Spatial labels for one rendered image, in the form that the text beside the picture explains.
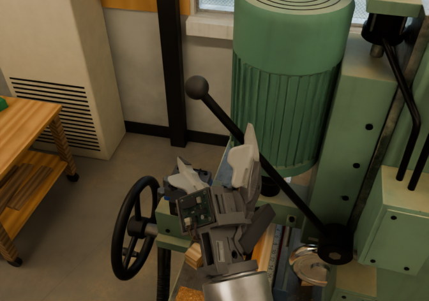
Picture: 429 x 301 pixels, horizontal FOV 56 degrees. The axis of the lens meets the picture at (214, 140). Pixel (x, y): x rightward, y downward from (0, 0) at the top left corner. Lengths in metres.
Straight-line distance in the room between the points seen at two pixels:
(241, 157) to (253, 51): 0.15
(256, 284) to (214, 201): 0.12
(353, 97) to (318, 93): 0.05
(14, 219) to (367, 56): 1.83
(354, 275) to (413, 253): 0.14
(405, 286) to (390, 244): 0.26
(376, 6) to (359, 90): 0.12
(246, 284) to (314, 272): 0.33
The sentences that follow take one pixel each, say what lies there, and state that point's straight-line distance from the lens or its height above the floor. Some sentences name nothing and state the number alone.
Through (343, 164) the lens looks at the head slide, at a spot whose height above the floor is 1.25.
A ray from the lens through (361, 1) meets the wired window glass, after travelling 2.10.
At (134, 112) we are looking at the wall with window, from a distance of 2.61.
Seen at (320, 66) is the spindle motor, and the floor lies 1.43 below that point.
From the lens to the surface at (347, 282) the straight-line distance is 0.78.
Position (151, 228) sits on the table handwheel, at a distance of 1.13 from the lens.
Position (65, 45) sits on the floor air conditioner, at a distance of 2.13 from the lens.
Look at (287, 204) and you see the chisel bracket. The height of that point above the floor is 1.07.
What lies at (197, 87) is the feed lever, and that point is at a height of 1.42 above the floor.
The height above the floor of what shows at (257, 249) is 0.94.
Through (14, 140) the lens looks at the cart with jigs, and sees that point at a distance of 2.02.
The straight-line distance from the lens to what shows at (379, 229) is 0.64.
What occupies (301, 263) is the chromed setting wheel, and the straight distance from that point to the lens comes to 0.84.
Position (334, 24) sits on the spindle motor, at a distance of 0.58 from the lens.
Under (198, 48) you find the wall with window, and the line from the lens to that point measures 2.20.
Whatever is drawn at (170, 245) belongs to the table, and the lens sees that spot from 1.05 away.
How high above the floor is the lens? 1.73
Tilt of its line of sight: 42 degrees down
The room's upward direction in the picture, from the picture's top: straight up
